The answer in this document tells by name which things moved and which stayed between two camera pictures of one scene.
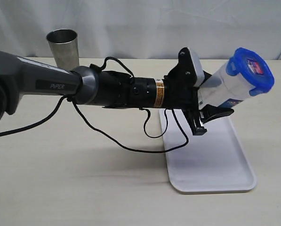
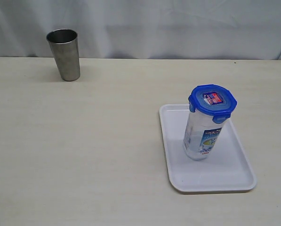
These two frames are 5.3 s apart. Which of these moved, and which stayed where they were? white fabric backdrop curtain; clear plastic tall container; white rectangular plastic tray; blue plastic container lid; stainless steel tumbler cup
Moved: blue plastic container lid; clear plastic tall container
Stayed: stainless steel tumbler cup; white rectangular plastic tray; white fabric backdrop curtain
